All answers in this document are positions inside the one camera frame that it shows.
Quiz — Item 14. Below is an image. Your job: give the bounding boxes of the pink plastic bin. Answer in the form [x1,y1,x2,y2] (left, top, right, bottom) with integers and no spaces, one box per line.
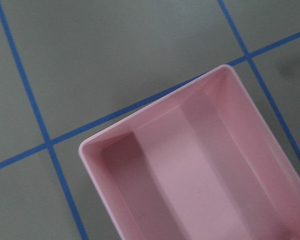
[78,65,300,240]

